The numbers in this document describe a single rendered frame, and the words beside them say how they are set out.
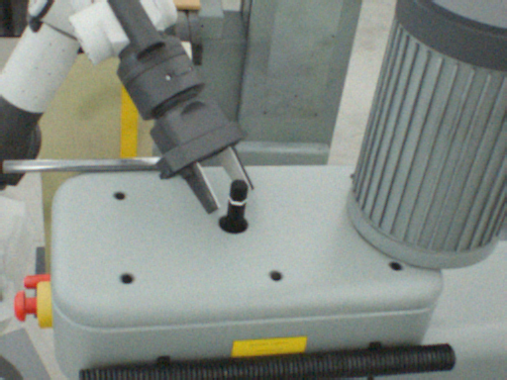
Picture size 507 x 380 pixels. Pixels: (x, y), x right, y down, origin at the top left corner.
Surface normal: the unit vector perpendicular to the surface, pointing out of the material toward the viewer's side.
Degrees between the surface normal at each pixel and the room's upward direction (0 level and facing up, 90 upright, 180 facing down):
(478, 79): 90
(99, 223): 0
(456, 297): 0
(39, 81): 85
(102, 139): 90
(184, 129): 36
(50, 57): 85
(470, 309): 0
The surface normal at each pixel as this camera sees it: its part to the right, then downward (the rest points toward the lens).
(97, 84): 0.18, 0.63
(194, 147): 0.51, -0.33
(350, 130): 0.11, -0.77
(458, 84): -0.44, 0.52
